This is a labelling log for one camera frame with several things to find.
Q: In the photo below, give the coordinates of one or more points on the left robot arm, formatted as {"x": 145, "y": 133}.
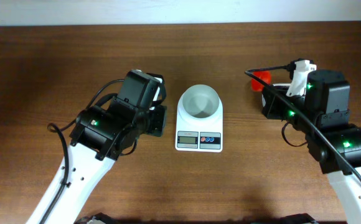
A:
{"x": 102, "y": 133}

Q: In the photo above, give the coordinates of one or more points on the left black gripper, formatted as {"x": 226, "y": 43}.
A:
{"x": 157, "y": 114}

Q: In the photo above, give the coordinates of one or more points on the white round bowl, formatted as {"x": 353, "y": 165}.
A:
{"x": 200, "y": 101}

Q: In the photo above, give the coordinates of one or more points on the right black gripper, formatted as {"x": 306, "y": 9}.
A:
{"x": 271, "y": 112}

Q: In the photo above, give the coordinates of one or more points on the clear plastic bean container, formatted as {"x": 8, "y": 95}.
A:
{"x": 281, "y": 87}

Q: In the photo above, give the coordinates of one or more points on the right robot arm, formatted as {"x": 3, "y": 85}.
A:
{"x": 322, "y": 113}

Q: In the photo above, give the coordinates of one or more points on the white digital kitchen scale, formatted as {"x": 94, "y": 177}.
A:
{"x": 199, "y": 126}

